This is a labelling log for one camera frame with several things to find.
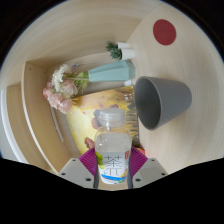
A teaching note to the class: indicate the pink and white flower bouquet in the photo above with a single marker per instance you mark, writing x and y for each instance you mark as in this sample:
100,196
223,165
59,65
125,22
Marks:
61,93

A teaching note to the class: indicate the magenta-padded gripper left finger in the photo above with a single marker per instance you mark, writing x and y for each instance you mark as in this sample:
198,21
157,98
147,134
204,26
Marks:
77,171

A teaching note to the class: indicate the light wooden shelf unit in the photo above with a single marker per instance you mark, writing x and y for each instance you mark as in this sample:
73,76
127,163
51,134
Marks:
33,116

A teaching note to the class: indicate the grey ceramic mug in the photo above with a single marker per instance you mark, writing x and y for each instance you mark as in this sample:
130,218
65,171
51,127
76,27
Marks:
166,100

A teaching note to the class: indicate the teal faceted vase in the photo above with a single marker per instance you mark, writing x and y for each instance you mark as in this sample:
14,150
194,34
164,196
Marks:
113,71

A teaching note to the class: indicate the clear plastic drink bottle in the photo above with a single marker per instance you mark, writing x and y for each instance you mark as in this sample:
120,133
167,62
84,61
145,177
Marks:
113,146

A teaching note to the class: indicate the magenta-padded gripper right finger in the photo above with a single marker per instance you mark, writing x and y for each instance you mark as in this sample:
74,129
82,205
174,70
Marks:
148,171

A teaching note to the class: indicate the yellow poppy flower painting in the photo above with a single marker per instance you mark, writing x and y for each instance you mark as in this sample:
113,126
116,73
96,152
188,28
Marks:
83,120

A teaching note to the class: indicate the flat round red coaster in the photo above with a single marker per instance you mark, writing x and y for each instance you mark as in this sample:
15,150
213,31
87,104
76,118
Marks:
164,32

